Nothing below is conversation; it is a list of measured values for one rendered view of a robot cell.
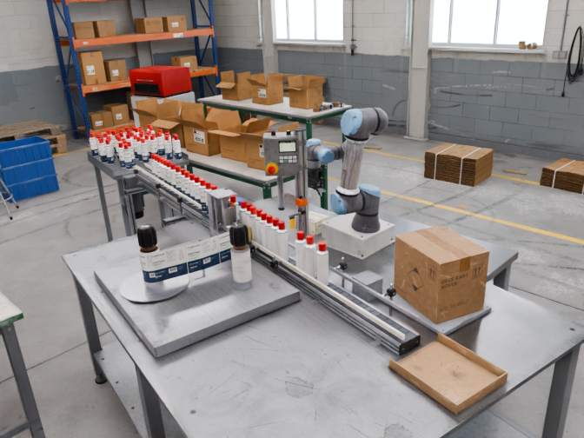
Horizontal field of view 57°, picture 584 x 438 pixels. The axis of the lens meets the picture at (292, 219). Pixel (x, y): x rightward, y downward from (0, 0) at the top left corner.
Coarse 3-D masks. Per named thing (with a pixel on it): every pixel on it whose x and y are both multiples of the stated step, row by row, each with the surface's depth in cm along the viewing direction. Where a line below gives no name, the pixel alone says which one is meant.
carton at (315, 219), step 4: (312, 212) 311; (312, 216) 305; (316, 216) 305; (320, 216) 305; (324, 216) 304; (328, 216) 304; (312, 220) 300; (316, 220) 300; (320, 220) 300; (324, 220) 302; (296, 224) 308; (312, 224) 298; (316, 224) 298; (320, 224) 300; (296, 228) 309; (312, 228) 299; (316, 228) 299; (320, 228) 301; (312, 232) 300; (316, 232) 300; (320, 232) 302
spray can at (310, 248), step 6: (312, 240) 236; (306, 246) 237; (312, 246) 237; (306, 252) 238; (312, 252) 237; (306, 258) 239; (312, 258) 239; (306, 264) 241; (312, 264) 240; (306, 270) 242; (312, 270) 241; (312, 276) 242
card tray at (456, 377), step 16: (416, 352) 198; (432, 352) 197; (448, 352) 197; (464, 352) 194; (400, 368) 186; (416, 368) 189; (432, 368) 189; (448, 368) 188; (464, 368) 188; (480, 368) 187; (496, 368) 183; (416, 384) 180; (432, 384) 181; (448, 384) 181; (464, 384) 180; (480, 384) 180; (496, 384) 178; (448, 400) 169; (464, 400) 168
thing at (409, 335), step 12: (204, 216) 320; (264, 252) 271; (300, 276) 245; (336, 288) 234; (336, 300) 225; (360, 300) 224; (372, 312) 215; (372, 324) 208; (396, 324) 207; (396, 336) 199; (408, 336) 199
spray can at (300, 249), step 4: (296, 232) 242; (300, 232) 241; (300, 236) 241; (296, 240) 243; (300, 240) 242; (304, 240) 242; (296, 244) 242; (300, 244) 241; (304, 244) 242; (296, 248) 243; (300, 248) 242; (304, 248) 243; (296, 252) 244; (300, 252) 243; (304, 252) 243; (296, 256) 245; (300, 256) 244; (304, 256) 244; (296, 260) 246; (300, 260) 244; (304, 260) 245; (296, 264) 247; (300, 264) 245; (304, 264) 246; (300, 268) 246; (304, 268) 246
